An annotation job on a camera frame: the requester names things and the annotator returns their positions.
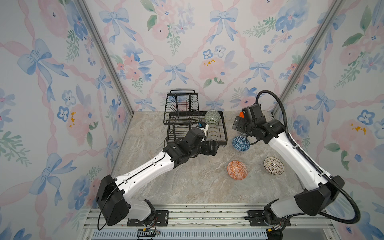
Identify green patterned bowl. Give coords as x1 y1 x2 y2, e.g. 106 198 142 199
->
205 110 221 125

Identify red patterned bowl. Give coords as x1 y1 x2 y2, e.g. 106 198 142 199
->
227 161 248 181

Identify black wire dish rack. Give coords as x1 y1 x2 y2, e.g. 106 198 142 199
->
164 89 228 147

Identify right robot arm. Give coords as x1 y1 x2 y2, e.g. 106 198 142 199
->
232 116 339 226

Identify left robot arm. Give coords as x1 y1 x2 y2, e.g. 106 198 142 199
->
96 128 220 226

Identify dark blue patterned bowl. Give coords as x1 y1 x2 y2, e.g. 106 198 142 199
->
232 136 250 152

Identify beige lattice bowl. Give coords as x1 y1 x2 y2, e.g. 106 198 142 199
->
264 157 285 176

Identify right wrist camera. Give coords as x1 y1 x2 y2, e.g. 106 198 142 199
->
242 104 264 122

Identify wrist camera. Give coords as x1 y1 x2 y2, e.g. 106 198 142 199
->
196 122 209 134
242 104 264 122

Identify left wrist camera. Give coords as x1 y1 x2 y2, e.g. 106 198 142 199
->
196 122 209 134

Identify black corrugated cable conduit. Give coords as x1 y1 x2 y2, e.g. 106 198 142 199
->
254 89 361 225

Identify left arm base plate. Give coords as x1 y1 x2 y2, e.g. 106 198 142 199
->
127 210 169 227

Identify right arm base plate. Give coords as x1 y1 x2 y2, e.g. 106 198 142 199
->
244 210 291 228

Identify aluminium rail frame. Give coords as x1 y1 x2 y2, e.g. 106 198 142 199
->
78 204 340 240

